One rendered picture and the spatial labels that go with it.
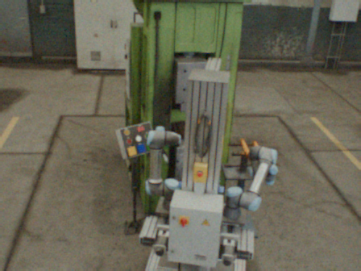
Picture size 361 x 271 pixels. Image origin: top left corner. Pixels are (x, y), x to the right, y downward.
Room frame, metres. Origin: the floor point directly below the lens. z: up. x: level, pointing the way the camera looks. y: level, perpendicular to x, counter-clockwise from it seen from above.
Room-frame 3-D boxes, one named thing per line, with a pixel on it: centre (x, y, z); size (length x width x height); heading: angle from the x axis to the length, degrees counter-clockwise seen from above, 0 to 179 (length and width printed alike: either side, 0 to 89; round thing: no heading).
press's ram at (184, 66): (4.02, -0.11, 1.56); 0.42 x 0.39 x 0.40; 13
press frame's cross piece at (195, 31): (4.17, -0.08, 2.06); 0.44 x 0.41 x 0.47; 13
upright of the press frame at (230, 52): (4.24, -0.40, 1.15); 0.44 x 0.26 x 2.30; 13
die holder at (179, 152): (4.03, -0.12, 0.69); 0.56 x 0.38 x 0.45; 13
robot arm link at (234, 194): (2.80, -0.47, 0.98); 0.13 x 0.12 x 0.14; 62
